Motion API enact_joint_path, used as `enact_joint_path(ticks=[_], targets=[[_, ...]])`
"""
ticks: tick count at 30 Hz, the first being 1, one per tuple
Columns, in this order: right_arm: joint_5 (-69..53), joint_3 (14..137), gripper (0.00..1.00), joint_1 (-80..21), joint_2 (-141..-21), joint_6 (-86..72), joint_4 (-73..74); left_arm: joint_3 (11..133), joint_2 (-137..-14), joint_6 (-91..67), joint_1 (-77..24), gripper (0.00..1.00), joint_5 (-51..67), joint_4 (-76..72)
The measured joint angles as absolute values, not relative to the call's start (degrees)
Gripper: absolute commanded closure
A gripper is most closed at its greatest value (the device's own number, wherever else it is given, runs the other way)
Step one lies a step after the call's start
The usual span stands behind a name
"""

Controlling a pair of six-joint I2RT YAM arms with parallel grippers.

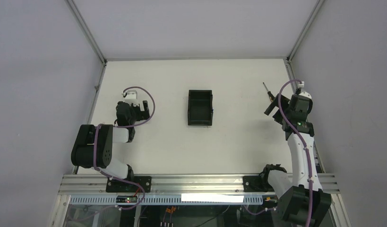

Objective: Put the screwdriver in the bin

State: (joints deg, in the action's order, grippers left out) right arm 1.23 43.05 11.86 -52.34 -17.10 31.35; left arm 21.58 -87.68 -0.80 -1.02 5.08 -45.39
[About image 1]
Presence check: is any black plastic bin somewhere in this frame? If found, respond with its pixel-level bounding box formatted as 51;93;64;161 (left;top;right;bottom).
187;90;214;126

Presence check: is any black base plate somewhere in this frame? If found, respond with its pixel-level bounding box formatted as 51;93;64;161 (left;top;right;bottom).
242;175;274;192
105;175;152;193

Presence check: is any aluminium frame rail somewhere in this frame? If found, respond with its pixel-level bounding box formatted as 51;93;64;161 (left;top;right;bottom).
58;173;340;196

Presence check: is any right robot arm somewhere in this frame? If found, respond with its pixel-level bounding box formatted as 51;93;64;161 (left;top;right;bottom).
259;92;332;227

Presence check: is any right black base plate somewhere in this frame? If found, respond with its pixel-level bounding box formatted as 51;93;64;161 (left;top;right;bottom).
242;175;274;192

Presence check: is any white label strip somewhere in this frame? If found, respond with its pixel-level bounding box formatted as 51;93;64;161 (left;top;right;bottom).
181;193;245;203

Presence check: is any small green circuit board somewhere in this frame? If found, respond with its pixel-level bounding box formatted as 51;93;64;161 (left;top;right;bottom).
116;196;138;204

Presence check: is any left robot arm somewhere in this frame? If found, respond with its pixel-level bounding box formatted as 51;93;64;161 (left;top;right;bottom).
71;100;150;182

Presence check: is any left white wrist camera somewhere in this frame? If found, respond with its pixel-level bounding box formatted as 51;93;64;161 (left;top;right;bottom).
122;90;139;107

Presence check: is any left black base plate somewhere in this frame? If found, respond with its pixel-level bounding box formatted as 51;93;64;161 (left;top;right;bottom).
105;175;152;193

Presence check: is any black handled screwdriver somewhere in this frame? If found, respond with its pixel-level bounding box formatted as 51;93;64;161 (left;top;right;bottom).
263;82;275;102

